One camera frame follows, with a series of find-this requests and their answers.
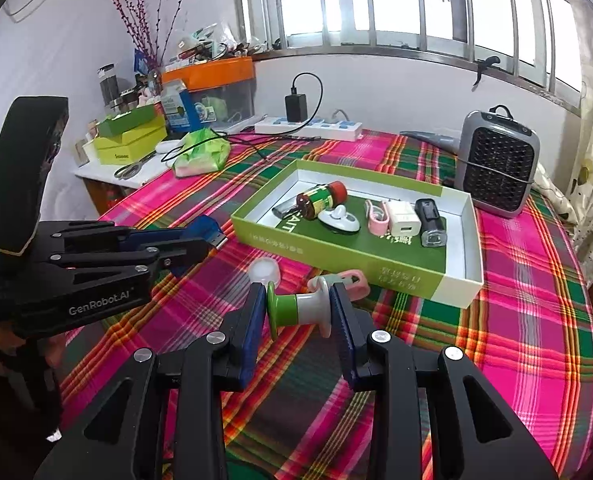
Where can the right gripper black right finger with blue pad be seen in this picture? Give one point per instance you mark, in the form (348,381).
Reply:
(475,434)

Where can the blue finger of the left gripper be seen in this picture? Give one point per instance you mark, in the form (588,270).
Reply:
(137,239)

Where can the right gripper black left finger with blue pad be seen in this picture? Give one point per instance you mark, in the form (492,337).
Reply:
(120,435)

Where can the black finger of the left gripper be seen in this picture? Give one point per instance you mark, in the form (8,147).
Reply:
(179,256)

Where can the silver metal bar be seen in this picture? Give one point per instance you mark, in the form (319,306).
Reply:
(286,208)

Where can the green white suction knob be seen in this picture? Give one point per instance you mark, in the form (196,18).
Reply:
(312,308)

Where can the brown jar red lid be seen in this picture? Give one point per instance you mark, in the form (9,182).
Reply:
(323,197)

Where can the white round dish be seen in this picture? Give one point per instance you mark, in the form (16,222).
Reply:
(340,219)

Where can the white square charger block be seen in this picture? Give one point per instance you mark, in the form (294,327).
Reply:
(403,220)

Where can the black rectangular flashlight device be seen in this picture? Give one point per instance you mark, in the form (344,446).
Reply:
(432,230)

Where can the blue white small box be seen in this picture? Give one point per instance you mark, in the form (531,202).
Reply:
(207,229)

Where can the pink clip with round lens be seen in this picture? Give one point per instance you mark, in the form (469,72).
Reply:
(354,282)

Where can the green tissue pack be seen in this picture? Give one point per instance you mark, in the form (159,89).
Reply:
(202,152)

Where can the scissors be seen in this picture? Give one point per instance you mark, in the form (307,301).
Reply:
(130,171)

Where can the yellow green stacked boxes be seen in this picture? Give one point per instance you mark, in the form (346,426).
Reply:
(130,136)

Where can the blue white carton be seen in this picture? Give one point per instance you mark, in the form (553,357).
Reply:
(178,107)

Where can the green white shallow box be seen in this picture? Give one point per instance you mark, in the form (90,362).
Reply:
(452,274)

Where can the orange lid clear bin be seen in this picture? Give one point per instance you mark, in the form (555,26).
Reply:
(221,91)

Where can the black power adapter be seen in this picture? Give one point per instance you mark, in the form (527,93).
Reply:
(296,107)

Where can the white power strip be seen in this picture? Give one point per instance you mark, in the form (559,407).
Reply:
(317,128)

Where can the plaid tablecloth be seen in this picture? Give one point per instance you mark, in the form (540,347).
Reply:
(530,329)

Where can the dark glass jar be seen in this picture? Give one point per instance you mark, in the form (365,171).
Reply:
(108,84)

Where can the grey handheld tool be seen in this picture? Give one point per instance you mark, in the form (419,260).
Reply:
(445,143)

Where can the grey portable heater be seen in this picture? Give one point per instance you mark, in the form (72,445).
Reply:
(496,161)

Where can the purple flower branches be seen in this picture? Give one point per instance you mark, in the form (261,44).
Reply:
(147,34)

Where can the cream heart pattern curtain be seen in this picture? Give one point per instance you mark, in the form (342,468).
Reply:
(576,207)

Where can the window metal bars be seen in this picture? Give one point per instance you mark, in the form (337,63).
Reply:
(536,40)

